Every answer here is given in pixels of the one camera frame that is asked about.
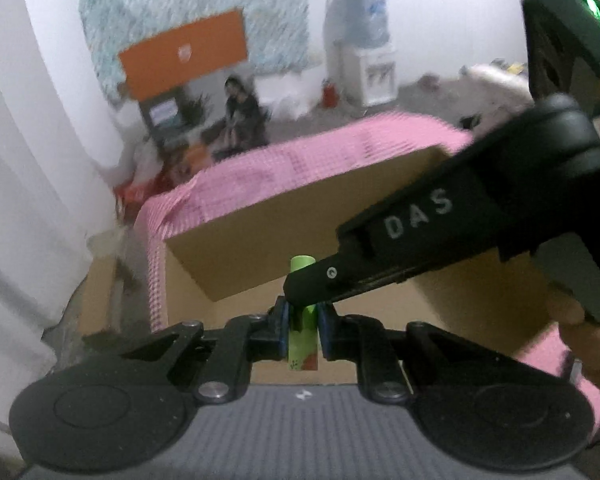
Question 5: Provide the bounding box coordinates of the white plastic bag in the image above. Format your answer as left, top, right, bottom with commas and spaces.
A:
275, 94, 312, 121

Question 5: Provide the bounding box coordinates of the red plastic bag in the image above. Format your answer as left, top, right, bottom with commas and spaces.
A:
114, 180, 156, 211

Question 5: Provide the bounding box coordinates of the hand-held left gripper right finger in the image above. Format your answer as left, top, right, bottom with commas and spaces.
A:
316, 302, 486, 406

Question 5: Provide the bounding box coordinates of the blue water bottle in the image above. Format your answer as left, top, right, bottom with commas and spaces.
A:
337, 0, 391, 48

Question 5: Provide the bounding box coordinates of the green tube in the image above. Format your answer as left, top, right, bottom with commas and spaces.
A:
286, 254, 322, 372

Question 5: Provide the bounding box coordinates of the white water dispenser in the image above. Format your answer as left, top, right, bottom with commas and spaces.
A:
325, 42, 398, 108

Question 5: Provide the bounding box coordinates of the orange printed carton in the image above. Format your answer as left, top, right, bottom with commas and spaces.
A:
117, 7, 272, 163

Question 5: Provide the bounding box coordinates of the flat cardboard sheet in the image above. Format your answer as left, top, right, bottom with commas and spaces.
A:
77, 255, 122, 338

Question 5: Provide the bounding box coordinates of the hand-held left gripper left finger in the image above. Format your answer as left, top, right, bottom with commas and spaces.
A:
122, 297, 289, 407

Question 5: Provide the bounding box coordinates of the patterned wall cloth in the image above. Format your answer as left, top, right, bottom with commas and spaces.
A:
79, 0, 322, 111

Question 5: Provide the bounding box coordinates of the white curtain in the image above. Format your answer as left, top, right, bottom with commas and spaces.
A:
0, 0, 146, 441

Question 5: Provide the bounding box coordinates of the person's right hand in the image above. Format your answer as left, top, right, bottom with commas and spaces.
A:
549, 296, 600, 391

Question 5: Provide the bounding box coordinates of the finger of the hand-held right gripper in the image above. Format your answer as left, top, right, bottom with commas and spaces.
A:
285, 251, 433, 309

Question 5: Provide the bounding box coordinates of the cardboard box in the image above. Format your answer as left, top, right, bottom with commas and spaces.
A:
162, 144, 568, 386

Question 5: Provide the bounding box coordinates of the pink checked tablecloth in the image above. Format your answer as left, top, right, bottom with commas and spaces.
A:
136, 111, 600, 443

